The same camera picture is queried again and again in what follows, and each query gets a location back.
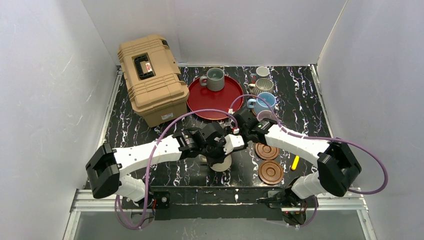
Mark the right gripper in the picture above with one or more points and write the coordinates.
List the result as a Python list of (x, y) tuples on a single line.
[(243, 117)]

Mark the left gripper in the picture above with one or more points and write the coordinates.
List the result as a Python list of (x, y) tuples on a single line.
[(216, 156)]

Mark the lilac textured mug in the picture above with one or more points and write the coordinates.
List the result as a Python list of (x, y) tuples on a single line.
[(266, 114)]

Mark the light blue textured mug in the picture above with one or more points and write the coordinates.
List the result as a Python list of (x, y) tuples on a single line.
[(263, 101)]

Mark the cream yellow mug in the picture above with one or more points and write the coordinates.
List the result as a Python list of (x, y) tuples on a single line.
[(224, 166)]

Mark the brown wooden coaster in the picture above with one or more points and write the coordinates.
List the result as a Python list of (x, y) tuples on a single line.
[(266, 152)]

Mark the grey ribbed mug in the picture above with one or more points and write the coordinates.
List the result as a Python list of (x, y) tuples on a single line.
[(262, 85)]

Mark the grey printed mug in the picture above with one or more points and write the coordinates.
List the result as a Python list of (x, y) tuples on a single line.
[(259, 73)]

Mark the sage green mug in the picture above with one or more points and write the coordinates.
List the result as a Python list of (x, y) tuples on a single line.
[(214, 79)]

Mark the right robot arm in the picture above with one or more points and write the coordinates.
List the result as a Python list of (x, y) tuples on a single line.
[(307, 148)]

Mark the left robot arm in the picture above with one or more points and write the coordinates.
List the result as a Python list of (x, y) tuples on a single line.
[(109, 169)]

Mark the red round tray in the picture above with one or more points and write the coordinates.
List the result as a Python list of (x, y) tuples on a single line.
[(200, 97)]

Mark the yellow marker pen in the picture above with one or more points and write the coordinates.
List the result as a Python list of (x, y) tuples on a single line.
[(295, 163)]

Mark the tan plastic tool case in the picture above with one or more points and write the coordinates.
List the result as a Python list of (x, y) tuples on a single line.
[(156, 89)]

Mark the front aluminium frame rail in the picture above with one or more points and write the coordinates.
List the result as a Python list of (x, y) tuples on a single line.
[(216, 195)]

